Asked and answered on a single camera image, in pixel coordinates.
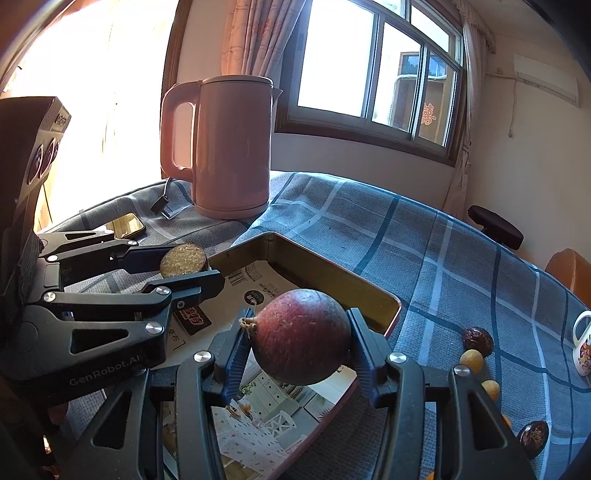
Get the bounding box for round brown biscuit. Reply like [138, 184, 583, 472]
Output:
[159, 243, 211, 278]

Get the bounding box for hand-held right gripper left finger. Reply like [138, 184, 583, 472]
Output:
[69, 318, 256, 480]

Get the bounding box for sliding window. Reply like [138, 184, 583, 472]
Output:
[272, 0, 468, 168]

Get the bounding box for wrinkled dark fruit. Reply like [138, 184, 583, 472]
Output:
[463, 326, 495, 357]

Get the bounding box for wall cord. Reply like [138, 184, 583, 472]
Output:
[489, 69, 520, 138]

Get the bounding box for metal tray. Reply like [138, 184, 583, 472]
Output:
[157, 232, 402, 480]

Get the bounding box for pale tied curtain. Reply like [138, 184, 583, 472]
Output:
[445, 0, 497, 222]

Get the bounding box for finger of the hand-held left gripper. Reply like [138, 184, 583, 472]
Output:
[28, 270, 226, 367]
[37, 230, 178, 289]

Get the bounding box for black round stool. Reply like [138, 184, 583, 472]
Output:
[468, 205, 525, 251]

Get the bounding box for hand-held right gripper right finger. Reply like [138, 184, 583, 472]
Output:
[346, 308, 536, 480]

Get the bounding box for pink electric kettle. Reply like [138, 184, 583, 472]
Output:
[160, 75, 283, 220]

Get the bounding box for pink patterned curtain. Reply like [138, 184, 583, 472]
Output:
[221, 0, 315, 93]

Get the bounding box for glossy dark brown fruit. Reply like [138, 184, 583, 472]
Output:
[516, 420, 550, 459]

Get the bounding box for gold smartphone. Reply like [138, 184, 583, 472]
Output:
[98, 212, 147, 241]

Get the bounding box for dark red round fruit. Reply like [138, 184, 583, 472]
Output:
[239, 288, 352, 387]

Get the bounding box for white air conditioner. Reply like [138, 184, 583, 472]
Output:
[512, 54, 580, 110]

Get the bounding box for blue plaid tablecloth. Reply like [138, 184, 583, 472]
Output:
[37, 171, 591, 480]

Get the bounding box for black power plug cable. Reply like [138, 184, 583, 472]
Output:
[151, 176, 186, 221]

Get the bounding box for printed paper sheet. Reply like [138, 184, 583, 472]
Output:
[159, 261, 361, 480]

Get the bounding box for white printed mug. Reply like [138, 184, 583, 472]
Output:
[573, 310, 591, 377]

